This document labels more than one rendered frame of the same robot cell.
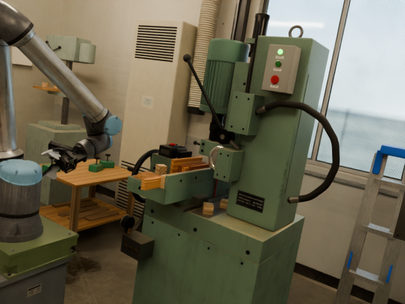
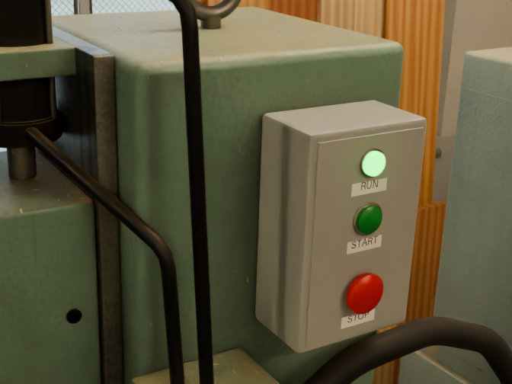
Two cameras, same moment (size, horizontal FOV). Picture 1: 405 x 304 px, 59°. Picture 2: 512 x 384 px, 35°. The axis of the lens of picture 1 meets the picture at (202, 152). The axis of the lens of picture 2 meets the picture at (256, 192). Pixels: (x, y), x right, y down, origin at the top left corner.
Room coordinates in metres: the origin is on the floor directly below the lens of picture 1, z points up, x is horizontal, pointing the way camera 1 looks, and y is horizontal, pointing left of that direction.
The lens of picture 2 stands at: (1.13, 0.28, 1.62)
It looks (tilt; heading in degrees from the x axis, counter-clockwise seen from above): 20 degrees down; 294
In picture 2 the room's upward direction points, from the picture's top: 2 degrees clockwise
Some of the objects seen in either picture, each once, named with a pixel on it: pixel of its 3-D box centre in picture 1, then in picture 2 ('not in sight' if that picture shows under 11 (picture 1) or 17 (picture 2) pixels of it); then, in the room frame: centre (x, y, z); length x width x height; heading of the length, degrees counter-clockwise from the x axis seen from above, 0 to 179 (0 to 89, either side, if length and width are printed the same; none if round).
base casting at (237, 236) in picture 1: (225, 215); not in sight; (1.52, -0.14, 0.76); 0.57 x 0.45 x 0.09; 56
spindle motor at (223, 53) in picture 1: (223, 78); not in sight; (1.59, -0.04, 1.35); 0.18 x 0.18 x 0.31
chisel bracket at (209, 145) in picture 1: (216, 151); not in sight; (1.58, -0.06, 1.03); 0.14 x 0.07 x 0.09; 56
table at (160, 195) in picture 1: (183, 178); not in sight; (1.62, 0.07, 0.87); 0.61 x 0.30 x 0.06; 146
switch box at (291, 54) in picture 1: (281, 69); (337, 222); (1.30, -0.23, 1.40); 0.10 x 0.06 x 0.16; 56
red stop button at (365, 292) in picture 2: (275, 79); (365, 293); (1.27, -0.21, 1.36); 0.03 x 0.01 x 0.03; 56
